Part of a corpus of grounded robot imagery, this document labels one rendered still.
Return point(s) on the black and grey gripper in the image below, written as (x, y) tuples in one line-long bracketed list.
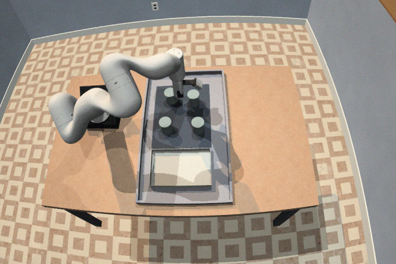
[(178, 88)]

